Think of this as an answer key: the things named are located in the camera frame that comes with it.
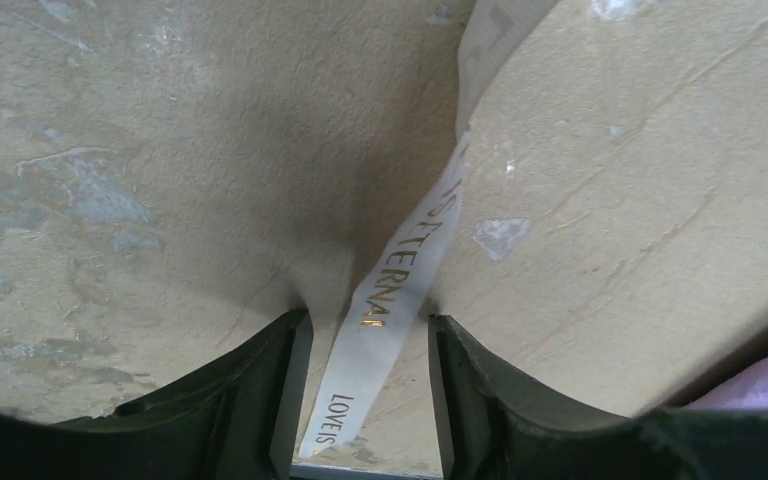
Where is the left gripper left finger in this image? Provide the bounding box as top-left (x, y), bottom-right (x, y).
top-left (0, 310), bottom-right (313, 479)

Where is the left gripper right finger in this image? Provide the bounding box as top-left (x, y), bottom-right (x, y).
top-left (428, 315), bottom-right (768, 479)

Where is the beige ribbon strip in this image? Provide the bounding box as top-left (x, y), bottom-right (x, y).
top-left (297, 0), bottom-right (558, 461)

